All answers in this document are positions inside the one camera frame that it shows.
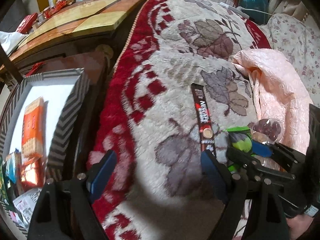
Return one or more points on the green black matcha packet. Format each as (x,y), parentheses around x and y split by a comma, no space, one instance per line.
(240,138)

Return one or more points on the grey white snack packet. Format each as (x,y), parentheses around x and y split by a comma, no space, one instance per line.
(26,203)

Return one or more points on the dark green snack packet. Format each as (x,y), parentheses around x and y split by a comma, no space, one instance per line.
(4,196)

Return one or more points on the orange cracker pack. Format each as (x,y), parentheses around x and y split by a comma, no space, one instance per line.
(32,132)

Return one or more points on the pink quilted blanket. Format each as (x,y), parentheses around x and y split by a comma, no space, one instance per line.
(278,93)

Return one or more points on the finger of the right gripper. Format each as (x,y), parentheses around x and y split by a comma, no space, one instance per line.
(285,157)
(250,159)

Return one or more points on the light blue sachima packet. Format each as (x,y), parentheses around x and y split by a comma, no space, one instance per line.
(10,170)

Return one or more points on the clear bag of walnut snacks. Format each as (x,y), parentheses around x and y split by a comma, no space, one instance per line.
(265,160)

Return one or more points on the red gift box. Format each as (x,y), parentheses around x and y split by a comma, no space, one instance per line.
(26,24)

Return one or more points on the clear bag of red dates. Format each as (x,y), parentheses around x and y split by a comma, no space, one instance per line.
(267,130)

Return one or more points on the red toy figurines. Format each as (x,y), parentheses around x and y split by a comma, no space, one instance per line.
(60,4)

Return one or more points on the black Nescafe coffee stick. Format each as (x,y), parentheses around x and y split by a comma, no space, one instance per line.
(203,119)

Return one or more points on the person's right hand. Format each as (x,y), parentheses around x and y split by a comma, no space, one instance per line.
(298,225)

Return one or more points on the teal plastic bag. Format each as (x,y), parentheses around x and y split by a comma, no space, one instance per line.
(257,10)

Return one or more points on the red gold snack packet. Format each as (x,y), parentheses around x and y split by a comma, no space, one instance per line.
(32,173)

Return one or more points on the white pink strawberry snack bag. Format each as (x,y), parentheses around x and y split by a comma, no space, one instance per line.
(16,219)

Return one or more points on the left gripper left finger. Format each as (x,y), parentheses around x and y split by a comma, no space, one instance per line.
(86,189)

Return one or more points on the white tray with striped rim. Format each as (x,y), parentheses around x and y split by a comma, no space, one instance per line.
(63,92)

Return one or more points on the wooden coffee table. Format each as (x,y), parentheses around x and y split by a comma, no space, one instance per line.
(73,25)

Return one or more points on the beige cracker pack blue ends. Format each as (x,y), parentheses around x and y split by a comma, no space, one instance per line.
(18,163)

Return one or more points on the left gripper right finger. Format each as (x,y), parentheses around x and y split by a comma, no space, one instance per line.
(231,189)

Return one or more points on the red cream floral blanket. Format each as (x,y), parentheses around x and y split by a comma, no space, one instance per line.
(157,190)

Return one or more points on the floral white bedsheet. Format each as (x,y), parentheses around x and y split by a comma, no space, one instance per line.
(300,45)

